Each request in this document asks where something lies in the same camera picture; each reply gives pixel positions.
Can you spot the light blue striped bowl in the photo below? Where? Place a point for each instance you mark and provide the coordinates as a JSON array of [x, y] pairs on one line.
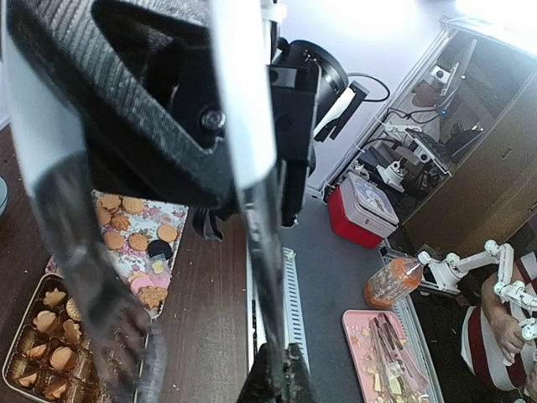
[[3, 196]]

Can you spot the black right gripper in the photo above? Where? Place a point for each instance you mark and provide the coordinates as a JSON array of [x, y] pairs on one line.
[[52, 150]]

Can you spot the person in striped shirt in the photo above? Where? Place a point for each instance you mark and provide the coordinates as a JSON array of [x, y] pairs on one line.
[[492, 345]]

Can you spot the orange drink bottle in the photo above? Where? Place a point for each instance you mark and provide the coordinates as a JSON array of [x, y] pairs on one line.
[[394, 281]]

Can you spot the red tin box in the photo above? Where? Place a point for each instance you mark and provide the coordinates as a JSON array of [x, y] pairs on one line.
[[361, 213]]

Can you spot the aluminium front rail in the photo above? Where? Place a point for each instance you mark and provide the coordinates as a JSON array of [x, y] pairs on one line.
[[294, 327]]

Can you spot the pink round cookie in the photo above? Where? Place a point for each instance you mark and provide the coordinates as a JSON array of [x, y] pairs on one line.
[[141, 280]]

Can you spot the brown flower cookie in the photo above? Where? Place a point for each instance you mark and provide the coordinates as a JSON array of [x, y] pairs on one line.
[[54, 298]]

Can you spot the metal serving tongs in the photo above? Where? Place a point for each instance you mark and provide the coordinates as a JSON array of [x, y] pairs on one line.
[[129, 348]]

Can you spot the pink plate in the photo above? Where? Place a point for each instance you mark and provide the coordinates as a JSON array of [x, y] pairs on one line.
[[384, 360]]

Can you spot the black sandwich cookie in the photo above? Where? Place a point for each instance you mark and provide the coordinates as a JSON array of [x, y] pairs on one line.
[[159, 247]]

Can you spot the gold cookie tin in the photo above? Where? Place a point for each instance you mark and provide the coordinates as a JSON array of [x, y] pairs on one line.
[[50, 358]]

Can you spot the floral cookie tray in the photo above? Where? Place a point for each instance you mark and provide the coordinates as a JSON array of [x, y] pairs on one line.
[[128, 225]]

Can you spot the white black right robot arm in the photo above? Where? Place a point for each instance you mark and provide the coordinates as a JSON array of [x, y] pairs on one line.
[[323, 84]]

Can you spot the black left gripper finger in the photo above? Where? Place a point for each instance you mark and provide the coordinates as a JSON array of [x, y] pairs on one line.
[[291, 383]]

